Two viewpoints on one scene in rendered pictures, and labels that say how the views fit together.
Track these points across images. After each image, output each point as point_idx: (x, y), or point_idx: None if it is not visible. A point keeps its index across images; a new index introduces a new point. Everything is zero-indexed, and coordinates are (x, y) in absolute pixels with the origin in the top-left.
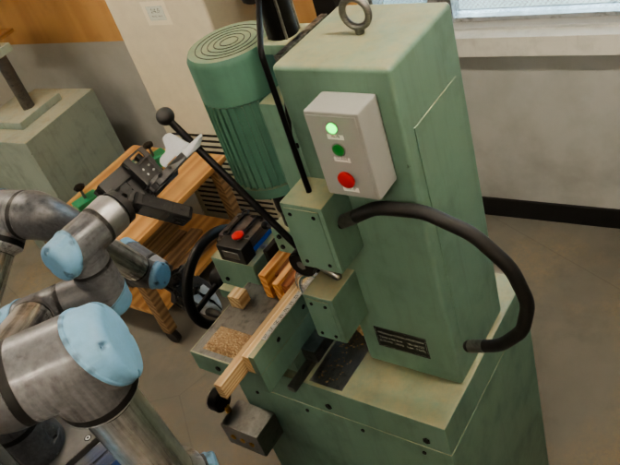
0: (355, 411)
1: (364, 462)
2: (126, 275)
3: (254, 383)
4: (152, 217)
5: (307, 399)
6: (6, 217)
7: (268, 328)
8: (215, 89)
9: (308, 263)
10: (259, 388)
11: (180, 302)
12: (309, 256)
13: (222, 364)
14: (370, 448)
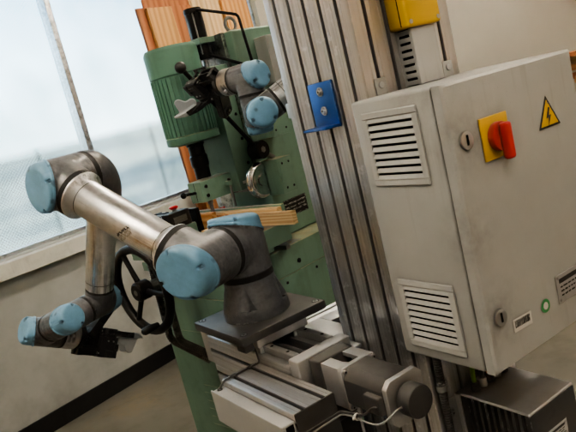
0: (312, 249)
1: None
2: (112, 277)
3: (283, 236)
4: (223, 104)
5: (287, 268)
6: (92, 159)
7: (261, 207)
8: (192, 57)
9: (276, 132)
10: (286, 239)
11: (109, 349)
12: (276, 125)
13: (264, 234)
14: (321, 285)
